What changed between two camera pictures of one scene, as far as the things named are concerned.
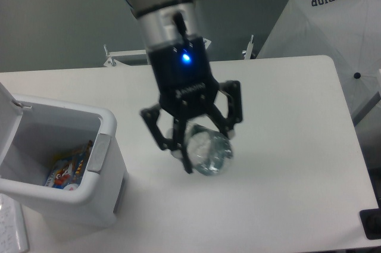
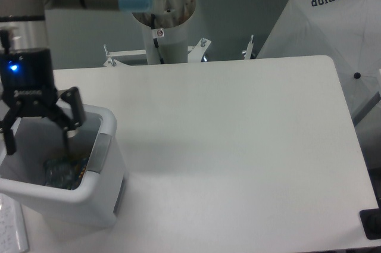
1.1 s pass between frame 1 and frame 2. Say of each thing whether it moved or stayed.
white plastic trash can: stayed
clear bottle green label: moved
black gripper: moved
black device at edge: stayed
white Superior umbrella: stayed
